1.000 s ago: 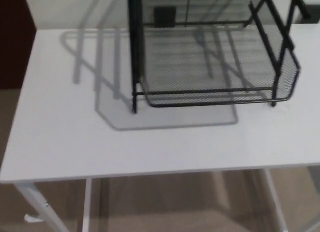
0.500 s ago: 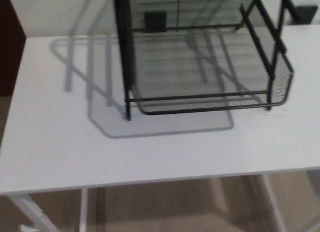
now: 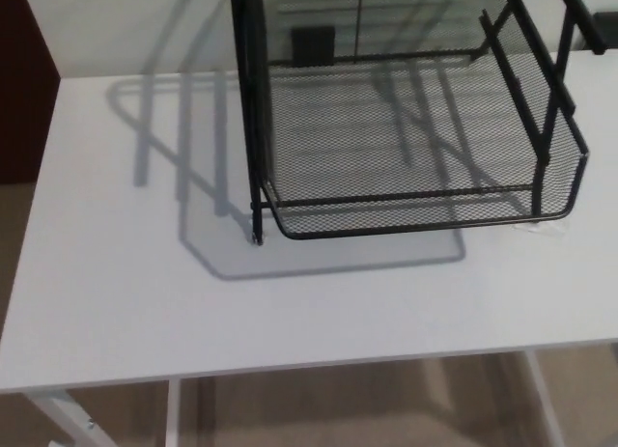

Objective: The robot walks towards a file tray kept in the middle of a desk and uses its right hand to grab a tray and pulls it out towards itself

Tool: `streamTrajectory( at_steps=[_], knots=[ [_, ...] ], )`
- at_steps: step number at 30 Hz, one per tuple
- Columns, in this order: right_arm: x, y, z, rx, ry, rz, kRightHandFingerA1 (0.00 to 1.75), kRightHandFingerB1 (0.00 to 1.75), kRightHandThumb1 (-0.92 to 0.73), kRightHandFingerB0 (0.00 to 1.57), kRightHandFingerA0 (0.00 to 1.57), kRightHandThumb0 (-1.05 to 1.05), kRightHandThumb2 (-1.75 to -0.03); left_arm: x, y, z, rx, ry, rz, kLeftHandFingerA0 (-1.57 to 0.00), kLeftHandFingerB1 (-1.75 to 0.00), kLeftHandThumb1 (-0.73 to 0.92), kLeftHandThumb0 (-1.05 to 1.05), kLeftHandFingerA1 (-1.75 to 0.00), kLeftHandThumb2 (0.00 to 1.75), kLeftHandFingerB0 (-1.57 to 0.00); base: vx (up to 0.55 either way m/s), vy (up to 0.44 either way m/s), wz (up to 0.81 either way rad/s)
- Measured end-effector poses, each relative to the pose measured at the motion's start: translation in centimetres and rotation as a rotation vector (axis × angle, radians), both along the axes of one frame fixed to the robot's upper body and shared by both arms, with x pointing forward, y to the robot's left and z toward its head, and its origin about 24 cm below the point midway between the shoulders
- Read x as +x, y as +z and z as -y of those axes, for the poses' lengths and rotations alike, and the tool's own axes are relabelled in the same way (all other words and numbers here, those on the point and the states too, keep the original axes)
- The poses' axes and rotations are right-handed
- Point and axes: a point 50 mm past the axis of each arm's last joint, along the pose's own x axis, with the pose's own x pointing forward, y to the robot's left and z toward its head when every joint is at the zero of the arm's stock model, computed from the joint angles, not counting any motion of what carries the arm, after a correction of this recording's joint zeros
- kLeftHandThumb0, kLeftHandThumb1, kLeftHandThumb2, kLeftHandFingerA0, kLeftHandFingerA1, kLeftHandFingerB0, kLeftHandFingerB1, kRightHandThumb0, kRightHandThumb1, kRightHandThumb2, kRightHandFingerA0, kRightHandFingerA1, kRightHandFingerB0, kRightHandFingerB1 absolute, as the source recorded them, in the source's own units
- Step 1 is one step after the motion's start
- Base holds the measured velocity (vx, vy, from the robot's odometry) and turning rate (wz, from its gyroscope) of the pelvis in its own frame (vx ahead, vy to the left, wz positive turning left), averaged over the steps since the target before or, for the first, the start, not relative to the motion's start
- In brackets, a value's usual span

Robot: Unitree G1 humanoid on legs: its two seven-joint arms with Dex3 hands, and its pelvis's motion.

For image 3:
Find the dark brown wooden cabinet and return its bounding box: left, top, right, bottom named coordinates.
left=0, top=0, right=61, bottom=185

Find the dark grey box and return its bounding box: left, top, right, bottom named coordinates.
left=592, top=12, right=618, bottom=50

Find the black metal file rack frame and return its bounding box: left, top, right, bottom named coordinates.
left=229, top=0, right=607, bottom=248

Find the black square wall socket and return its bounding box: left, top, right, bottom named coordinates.
left=291, top=26, right=336, bottom=68

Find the white metal desk frame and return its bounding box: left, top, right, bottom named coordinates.
left=17, top=343, right=618, bottom=447

